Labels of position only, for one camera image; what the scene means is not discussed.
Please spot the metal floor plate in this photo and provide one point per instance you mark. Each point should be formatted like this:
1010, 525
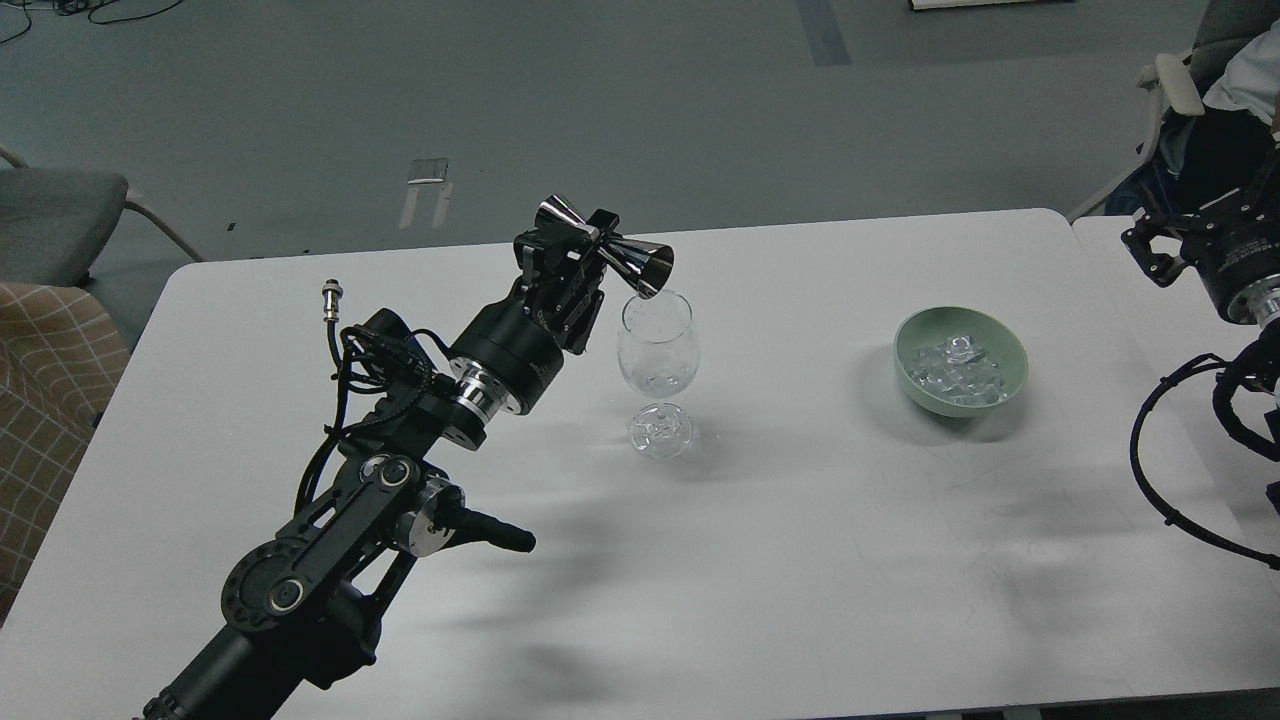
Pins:
427, 186

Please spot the seated person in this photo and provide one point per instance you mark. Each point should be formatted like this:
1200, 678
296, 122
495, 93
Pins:
1238, 129

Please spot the blue denim bag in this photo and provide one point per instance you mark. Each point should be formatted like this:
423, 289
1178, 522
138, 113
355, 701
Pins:
1153, 187

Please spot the clear ice cubes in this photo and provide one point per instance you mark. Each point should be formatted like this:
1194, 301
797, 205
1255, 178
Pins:
961, 371

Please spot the steel cocktail jigger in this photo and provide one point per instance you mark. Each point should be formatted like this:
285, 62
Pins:
644, 266

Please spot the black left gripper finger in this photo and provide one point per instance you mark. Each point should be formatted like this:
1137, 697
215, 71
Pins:
544, 258
577, 299

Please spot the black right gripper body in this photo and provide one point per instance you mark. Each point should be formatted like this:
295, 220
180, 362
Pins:
1239, 270

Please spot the clear wine glass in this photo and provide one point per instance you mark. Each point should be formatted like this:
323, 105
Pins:
658, 354

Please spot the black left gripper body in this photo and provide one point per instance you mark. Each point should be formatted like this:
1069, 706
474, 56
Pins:
508, 344

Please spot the green bowl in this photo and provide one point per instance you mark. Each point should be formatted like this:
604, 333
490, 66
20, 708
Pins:
933, 326

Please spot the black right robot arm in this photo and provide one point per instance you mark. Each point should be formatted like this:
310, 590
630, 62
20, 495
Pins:
1209, 305

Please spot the grey office chair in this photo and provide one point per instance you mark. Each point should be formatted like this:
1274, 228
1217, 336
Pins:
55, 222

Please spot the beige checkered cushion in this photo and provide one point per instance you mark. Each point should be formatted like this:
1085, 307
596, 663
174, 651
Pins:
61, 359

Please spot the white office chair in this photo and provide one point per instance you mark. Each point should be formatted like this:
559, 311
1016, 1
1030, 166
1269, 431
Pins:
1175, 83

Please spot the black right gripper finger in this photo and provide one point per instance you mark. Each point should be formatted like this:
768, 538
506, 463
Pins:
1254, 207
1161, 268

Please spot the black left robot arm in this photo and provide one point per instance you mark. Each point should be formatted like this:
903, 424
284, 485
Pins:
306, 606

